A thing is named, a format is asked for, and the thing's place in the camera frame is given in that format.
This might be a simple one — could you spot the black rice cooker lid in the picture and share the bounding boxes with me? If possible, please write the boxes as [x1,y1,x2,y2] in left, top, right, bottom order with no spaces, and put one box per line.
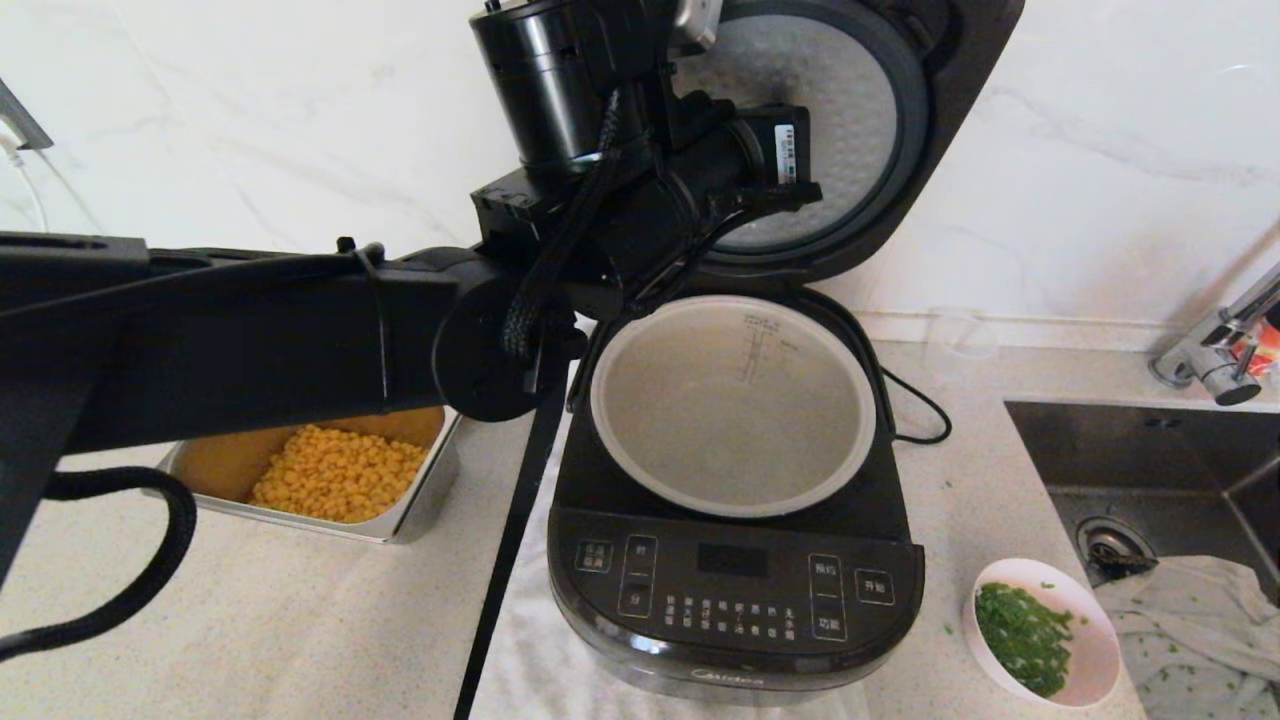
[660,0,1027,291]

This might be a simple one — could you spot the yellow corn kernels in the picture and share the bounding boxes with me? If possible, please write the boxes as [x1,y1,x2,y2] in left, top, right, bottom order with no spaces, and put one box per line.
[250,423,431,525]

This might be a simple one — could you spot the black strip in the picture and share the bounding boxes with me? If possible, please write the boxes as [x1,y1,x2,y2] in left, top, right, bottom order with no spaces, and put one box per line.
[455,380,571,720]

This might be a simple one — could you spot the chopped green scallions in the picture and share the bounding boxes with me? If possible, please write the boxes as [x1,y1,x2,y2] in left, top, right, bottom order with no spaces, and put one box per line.
[975,583,1076,699]

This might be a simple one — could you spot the stainless steel tray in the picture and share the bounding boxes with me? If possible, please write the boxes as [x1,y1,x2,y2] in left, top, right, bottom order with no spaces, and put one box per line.
[155,405,463,544]

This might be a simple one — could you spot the white bowl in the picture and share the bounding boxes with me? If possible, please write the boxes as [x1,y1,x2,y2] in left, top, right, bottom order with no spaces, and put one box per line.
[962,557,1122,709]

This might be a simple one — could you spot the white towel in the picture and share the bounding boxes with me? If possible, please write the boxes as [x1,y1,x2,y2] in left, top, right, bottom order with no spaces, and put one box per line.
[470,300,873,720]

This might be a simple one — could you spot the grey inner pot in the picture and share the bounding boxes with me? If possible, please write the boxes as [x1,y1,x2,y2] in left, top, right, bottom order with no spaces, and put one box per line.
[590,295,878,519]

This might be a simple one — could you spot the black power cord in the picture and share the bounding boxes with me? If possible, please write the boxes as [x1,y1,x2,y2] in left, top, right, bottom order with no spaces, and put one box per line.
[885,370,952,446]

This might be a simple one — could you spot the metal sink drain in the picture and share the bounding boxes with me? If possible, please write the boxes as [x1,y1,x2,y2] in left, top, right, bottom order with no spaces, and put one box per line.
[1075,517,1159,581]

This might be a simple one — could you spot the chrome faucet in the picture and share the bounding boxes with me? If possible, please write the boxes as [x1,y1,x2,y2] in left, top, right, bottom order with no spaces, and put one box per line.
[1147,262,1280,406]

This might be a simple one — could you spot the white cable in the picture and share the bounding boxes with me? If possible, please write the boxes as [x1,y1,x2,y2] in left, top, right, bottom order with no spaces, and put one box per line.
[0,125,51,234]

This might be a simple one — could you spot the white cloth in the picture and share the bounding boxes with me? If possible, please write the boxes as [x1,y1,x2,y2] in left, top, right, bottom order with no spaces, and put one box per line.
[1092,555,1280,720]

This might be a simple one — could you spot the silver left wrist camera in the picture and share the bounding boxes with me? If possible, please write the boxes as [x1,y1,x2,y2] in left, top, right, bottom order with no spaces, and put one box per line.
[672,0,723,53]

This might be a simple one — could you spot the clear measuring cup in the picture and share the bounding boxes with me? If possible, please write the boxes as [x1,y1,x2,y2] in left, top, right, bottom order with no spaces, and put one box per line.
[925,308,1001,386]

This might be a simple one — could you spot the black rice cooker body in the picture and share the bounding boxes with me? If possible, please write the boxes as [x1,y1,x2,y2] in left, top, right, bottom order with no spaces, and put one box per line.
[547,282,926,706]

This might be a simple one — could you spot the dark wall socket plate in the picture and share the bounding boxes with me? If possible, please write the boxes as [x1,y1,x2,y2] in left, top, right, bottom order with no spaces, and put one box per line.
[0,78,55,151]

